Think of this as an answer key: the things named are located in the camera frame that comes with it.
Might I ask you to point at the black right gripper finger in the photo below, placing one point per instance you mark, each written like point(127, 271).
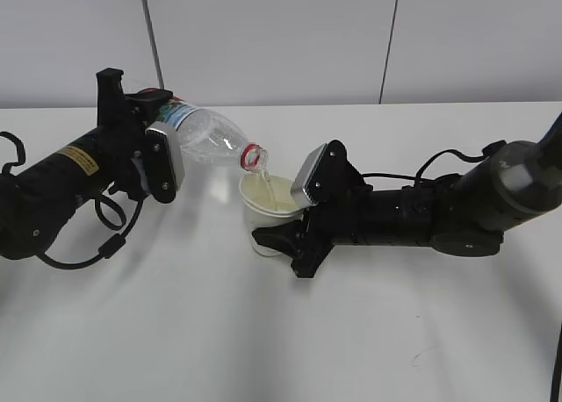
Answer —
point(287, 238)

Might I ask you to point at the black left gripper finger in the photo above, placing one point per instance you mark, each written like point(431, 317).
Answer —
point(146, 103)

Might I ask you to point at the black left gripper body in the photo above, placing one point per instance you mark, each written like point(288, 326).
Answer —
point(121, 119)

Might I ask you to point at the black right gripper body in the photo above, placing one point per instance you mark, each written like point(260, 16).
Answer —
point(328, 223)

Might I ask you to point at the white paper cup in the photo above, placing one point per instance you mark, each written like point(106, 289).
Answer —
point(266, 205)

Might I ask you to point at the clear water bottle red label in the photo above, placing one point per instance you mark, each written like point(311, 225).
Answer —
point(209, 137)

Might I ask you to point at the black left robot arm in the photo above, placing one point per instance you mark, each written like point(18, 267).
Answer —
point(39, 201)

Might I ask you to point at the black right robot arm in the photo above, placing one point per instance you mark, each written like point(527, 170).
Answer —
point(464, 215)

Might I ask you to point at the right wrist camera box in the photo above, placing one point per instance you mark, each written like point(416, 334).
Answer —
point(321, 176)

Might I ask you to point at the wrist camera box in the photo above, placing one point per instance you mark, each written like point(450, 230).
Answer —
point(160, 162)
point(321, 176)

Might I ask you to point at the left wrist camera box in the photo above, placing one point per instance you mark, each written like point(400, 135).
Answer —
point(160, 162)

